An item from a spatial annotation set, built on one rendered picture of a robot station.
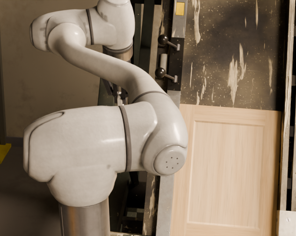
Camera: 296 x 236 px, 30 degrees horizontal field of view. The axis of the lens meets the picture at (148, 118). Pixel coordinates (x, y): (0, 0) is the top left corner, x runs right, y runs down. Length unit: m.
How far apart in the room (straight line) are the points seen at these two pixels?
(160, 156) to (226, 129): 1.04
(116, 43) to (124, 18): 0.08
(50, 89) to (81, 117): 3.35
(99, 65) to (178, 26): 0.80
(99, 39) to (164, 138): 0.59
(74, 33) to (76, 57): 0.11
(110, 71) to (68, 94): 3.06
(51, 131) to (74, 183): 0.11
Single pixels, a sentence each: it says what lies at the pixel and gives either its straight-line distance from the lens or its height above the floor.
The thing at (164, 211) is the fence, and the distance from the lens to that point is 1.98.
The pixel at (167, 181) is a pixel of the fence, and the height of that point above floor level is 1.07.
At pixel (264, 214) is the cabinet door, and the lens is 2.03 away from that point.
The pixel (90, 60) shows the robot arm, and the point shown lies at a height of 1.65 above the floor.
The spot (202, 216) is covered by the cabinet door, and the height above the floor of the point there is 0.96.
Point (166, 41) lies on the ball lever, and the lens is 1.95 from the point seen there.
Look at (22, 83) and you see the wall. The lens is 4.41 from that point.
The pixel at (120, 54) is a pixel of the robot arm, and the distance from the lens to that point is 1.60.
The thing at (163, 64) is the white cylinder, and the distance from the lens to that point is 2.06.
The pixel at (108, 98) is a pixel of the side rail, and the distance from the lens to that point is 2.02.
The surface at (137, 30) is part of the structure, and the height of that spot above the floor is 1.33.
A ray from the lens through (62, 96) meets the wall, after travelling 4.38.
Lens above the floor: 2.06
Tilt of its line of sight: 23 degrees down
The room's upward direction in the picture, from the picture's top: 3 degrees clockwise
